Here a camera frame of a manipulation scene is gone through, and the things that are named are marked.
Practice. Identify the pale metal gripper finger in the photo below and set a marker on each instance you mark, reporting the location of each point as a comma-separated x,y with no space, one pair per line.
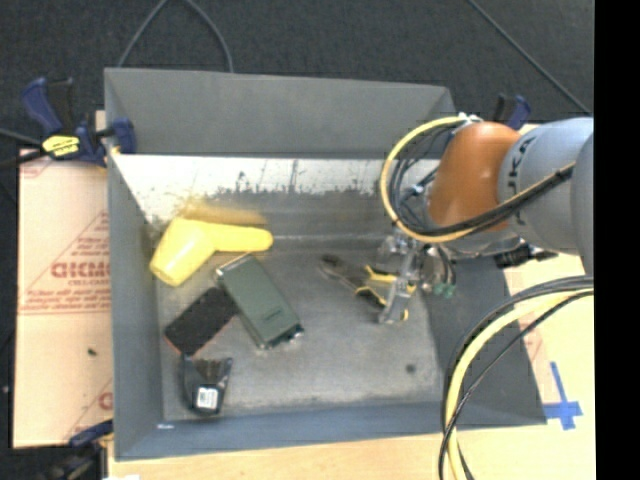
400,248
396,302

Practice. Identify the yellow and black pliers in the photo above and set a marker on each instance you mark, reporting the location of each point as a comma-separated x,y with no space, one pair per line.
352,279

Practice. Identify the grey metal bin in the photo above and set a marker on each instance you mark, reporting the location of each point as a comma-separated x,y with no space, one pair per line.
320,373

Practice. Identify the dark green flat block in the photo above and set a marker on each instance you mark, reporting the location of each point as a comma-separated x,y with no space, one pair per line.
260,300

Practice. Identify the black flat block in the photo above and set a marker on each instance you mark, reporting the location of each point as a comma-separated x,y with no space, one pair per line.
200,320

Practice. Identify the yellow plastic toy hair dryer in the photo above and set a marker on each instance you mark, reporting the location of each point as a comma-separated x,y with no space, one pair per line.
190,248

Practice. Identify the black packet with white label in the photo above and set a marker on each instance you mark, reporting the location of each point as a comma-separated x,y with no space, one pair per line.
202,385

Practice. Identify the brown cardboard board red print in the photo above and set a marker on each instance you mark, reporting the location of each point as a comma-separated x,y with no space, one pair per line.
60,328

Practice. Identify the black cylinder on white bracket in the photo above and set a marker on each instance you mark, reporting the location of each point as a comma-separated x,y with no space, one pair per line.
515,257

